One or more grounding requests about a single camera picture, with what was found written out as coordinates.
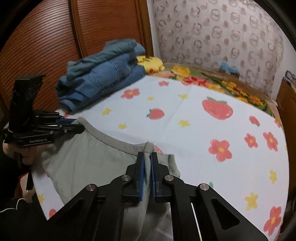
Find grey pants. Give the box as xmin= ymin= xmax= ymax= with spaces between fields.
xmin=33 ymin=118 xmax=180 ymax=240

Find person's left hand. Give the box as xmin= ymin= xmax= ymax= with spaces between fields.
xmin=2 ymin=141 xmax=42 ymax=165

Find blue denim jeans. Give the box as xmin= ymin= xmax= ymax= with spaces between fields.
xmin=55 ymin=42 xmax=146 ymax=113

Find strawberry flower bed sheet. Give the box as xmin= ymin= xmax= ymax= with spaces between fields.
xmin=32 ymin=75 xmax=291 ymax=239

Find brown louvered wardrobe door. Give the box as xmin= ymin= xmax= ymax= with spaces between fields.
xmin=1 ymin=1 xmax=153 ymax=113

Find yellow plush pillow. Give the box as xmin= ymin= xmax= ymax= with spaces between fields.
xmin=137 ymin=55 xmax=165 ymax=74

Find blue small box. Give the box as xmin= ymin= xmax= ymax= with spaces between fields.
xmin=219 ymin=61 xmax=240 ymax=75

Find wooden sideboard cabinet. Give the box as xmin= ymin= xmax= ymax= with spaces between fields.
xmin=276 ymin=78 xmax=296 ymax=186

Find circle patterned sheer curtain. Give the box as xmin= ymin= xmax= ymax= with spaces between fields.
xmin=152 ymin=1 xmax=284 ymax=96

